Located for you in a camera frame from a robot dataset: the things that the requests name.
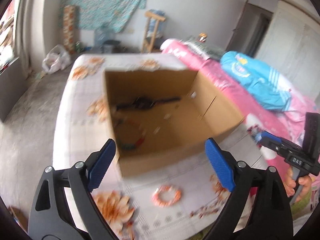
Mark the teal floral wall cloth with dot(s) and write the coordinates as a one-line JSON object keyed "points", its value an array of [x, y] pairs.
{"points": [[92, 14]]}

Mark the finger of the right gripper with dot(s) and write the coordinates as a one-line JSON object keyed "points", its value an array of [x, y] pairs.
{"points": [[278, 144]]}

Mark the brown cardboard box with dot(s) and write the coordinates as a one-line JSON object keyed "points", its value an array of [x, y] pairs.
{"points": [[151, 139]]}

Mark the pink floral blanket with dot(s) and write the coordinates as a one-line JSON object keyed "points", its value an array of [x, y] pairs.
{"points": [[288, 124]]}

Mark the black wrist watch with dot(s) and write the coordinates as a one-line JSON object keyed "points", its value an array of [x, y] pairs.
{"points": [[143, 103]]}

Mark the green fuzzy sleeve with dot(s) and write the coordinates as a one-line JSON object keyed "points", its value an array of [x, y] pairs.
{"points": [[305, 205]]}

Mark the wooden stool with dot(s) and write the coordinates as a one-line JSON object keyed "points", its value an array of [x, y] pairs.
{"points": [[153, 34]]}

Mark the white plastic bag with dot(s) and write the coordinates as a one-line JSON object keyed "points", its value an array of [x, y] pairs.
{"points": [[57, 59]]}

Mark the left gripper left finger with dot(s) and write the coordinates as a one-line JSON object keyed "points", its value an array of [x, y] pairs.
{"points": [[50, 216]]}

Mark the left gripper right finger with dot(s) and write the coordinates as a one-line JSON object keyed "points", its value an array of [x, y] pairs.
{"points": [[270, 217]]}

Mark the patterned roll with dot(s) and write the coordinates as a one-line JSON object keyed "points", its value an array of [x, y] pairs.
{"points": [[68, 26]]}

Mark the dark grey cabinet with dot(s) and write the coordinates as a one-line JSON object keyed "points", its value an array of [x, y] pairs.
{"points": [[13, 86]]}

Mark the right hand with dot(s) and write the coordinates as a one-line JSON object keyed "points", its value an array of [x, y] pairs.
{"points": [[290, 184]]}

